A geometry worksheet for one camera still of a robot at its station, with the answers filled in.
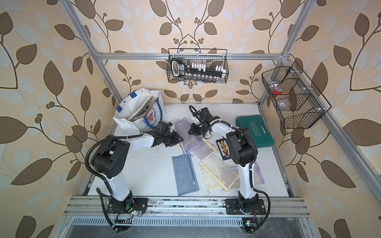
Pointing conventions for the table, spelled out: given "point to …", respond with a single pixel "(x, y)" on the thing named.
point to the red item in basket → (278, 90)
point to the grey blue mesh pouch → (185, 178)
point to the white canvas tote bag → (129, 104)
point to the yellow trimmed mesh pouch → (217, 172)
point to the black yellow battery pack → (223, 147)
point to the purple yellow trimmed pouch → (205, 150)
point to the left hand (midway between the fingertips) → (181, 138)
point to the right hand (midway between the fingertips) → (189, 132)
